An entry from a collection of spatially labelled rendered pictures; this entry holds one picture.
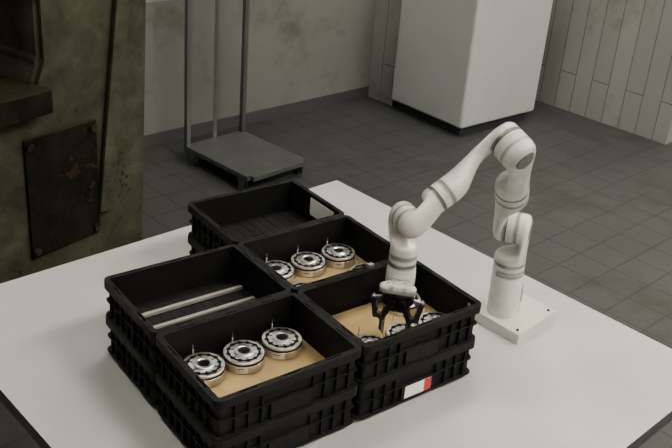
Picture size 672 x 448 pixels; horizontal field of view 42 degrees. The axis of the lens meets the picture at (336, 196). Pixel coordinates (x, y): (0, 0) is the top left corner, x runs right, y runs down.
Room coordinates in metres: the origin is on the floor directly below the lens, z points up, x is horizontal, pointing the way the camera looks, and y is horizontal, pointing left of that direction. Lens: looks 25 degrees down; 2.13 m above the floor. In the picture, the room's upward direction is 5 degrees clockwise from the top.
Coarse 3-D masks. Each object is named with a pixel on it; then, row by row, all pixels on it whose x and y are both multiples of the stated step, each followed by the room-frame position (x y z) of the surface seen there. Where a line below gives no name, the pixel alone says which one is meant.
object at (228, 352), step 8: (232, 344) 1.82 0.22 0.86; (248, 344) 1.82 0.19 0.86; (256, 344) 1.83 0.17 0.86; (224, 352) 1.78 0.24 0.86; (232, 352) 1.79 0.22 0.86; (256, 352) 1.79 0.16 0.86; (232, 360) 1.75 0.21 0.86; (240, 360) 1.76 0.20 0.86; (248, 360) 1.76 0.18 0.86; (256, 360) 1.76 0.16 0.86
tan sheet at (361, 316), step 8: (368, 304) 2.11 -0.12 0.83; (424, 304) 2.13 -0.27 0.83; (344, 312) 2.06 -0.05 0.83; (352, 312) 2.06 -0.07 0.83; (360, 312) 2.07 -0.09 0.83; (368, 312) 2.07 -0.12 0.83; (424, 312) 2.09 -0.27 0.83; (344, 320) 2.02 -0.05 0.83; (352, 320) 2.02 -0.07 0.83; (360, 320) 2.03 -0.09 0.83; (368, 320) 2.03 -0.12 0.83; (376, 320) 2.03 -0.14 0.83; (400, 320) 2.04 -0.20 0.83; (352, 328) 1.98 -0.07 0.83; (360, 328) 1.99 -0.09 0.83; (368, 328) 1.99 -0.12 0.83; (376, 328) 1.99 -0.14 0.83; (384, 328) 2.00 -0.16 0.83; (384, 336) 1.96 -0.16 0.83
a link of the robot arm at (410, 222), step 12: (432, 192) 1.95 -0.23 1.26; (432, 204) 1.92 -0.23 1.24; (444, 204) 1.94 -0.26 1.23; (396, 216) 1.92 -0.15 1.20; (408, 216) 1.90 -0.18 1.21; (420, 216) 1.90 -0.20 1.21; (432, 216) 1.92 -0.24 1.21; (396, 228) 1.92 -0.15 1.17; (408, 228) 1.88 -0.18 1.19; (420, 228) 1.89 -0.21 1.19
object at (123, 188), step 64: (0, 0) 3.48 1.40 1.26; (64, 0) 3.47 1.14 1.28; (128, 0) 3.71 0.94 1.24; (0, 64) 3.46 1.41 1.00; (64, 64) 3.46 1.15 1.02; (128, 64) 3.74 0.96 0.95; (0, 128) 3.19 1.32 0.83; (64, 128) 3.43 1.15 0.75; (128, 128) 3.74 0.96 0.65; (0, 192) 3.17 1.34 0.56; (64, 192) 3.41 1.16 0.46; (128, 192) 3.73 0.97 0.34; (0, 256) 3.14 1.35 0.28; (64, 256) 3.41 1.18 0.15
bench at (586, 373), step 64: (320, 192) 3.11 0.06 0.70; (128, 256) 2.49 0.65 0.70; (448, 256) 2.68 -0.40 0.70; (0, 320) 2.07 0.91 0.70; (64, 320) 2.10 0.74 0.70; (576, 320) 2.33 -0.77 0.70; (0, 384) 1.80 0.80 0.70; (64, 384) 1.82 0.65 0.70; (128, 384) 1.84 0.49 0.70; (448, 384) 1.95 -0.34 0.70; (512, 384) 1.97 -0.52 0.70; (576, 384) 2.00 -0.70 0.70; (640, 384) 2.02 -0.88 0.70
